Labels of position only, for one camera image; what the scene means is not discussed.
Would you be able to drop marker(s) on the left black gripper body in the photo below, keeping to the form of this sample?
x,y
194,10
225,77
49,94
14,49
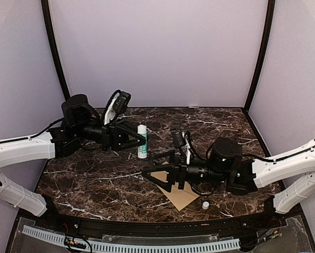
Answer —
x,y
107,137

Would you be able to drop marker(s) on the right black corner post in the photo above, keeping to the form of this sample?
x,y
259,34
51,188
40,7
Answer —
x,y
261,55

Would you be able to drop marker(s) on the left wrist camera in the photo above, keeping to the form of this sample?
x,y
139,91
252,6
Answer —
x,y
116,106

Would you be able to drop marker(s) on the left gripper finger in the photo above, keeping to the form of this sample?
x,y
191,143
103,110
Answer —
x,y
118,122
127,136

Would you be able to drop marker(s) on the black corner post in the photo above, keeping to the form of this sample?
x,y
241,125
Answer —
x,y
261,55
45,4

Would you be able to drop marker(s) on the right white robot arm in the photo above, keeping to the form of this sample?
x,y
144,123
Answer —
x,y
225,163

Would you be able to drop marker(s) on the left black corner post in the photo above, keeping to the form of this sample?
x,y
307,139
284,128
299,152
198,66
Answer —
x,y
45,4

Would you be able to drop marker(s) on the white glue bottle cap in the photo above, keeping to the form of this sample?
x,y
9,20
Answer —
x,y
205,205

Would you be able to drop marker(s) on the black front frame rail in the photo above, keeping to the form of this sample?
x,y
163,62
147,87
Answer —
x,y
94,228

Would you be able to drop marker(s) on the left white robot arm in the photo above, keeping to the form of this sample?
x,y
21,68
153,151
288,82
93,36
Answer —
x,y
62,138

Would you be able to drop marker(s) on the small white-capped glue bottle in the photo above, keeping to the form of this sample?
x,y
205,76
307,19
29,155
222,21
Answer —
x,y
142,149

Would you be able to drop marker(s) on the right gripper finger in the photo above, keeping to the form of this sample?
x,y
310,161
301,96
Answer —
x,y
168,156
164,176

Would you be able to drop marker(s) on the white slotted cable duct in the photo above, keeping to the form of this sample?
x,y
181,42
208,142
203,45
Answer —
x,y
80,245

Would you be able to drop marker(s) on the brown kraft envelope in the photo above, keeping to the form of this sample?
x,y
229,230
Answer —
x,y
180,198

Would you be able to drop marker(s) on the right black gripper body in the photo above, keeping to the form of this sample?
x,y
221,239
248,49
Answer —
x,y
180,168

